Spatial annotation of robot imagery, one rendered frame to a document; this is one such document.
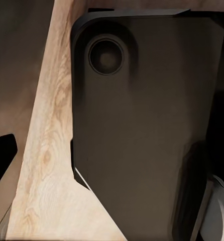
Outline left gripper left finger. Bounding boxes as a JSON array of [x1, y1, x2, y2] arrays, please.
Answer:
[[0, 134, 18, 180]]

